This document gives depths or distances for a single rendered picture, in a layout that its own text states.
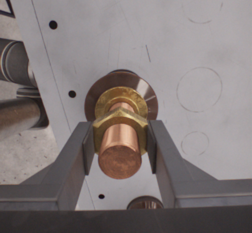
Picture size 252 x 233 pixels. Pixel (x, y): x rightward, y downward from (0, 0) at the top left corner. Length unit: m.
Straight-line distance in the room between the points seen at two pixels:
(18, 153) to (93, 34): 2.03
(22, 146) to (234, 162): 2.02
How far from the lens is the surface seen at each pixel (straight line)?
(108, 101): 0.21
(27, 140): 2.14
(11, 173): 2.46
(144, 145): 0.16
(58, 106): 0.35
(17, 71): 0.48
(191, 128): 0.36
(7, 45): 0.51
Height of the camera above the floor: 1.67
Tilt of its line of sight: 73 degrees down
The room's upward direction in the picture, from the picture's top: 178 degrees clockwise
